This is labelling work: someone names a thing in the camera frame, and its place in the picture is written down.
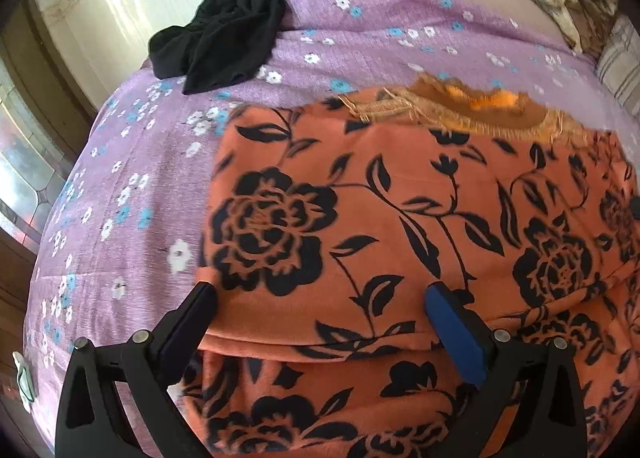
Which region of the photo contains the glass window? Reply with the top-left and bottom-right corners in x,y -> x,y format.
0,58 -> 68,239

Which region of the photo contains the black cloth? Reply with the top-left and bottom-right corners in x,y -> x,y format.
149,0 -> 287,95

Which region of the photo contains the grey striped pillow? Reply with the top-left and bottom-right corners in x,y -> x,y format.
595,13 -> 640,109

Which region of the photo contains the small white green object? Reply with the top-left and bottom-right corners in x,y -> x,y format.
11,350 -> 39,403

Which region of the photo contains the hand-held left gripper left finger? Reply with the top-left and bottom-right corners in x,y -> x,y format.
56,282 -> 218,458

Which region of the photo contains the purple floral bedsheet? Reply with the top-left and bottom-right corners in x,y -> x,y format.
26,0 -> 640,458

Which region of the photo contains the orange black floral garment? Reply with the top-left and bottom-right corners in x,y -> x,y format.
179,72 -> 640,458

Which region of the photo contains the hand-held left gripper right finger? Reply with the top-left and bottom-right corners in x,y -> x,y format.
425,282 -> 587,458

